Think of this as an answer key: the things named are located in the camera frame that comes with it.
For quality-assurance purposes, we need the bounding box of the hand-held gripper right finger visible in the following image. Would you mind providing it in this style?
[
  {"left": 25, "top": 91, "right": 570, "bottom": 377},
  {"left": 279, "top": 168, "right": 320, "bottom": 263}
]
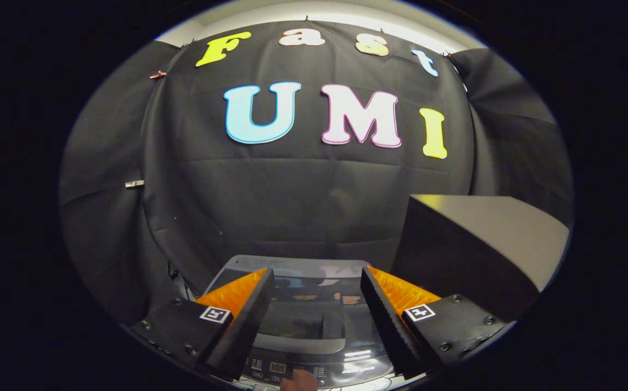
[{"left": 360, "top": 265, "right": 510, "bottom": 380}]

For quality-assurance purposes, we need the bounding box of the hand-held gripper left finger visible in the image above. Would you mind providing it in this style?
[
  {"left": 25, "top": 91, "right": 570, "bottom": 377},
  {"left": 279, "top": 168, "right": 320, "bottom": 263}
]
[{"left": 129, "top": 267, "right": 275, "bottom": 381}]

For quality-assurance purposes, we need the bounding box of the grey washing machine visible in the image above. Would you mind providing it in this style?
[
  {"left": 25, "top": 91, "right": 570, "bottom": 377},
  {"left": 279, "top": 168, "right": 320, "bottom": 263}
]
[{"left": 200, "top": 255, "right": 401, "bottom": 389}]

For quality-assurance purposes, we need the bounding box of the grey cabinet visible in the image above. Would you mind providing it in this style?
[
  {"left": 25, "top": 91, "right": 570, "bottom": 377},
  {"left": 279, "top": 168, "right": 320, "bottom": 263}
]
[{"left": 391, "top": 194, "right": 570, "bottom": 322}]

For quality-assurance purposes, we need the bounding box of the black backdrop cloth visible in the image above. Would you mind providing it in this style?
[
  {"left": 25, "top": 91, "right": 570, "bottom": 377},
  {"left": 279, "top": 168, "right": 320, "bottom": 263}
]
[{"left": 59, "top": 21, "right": 574, "bottom": 326}]

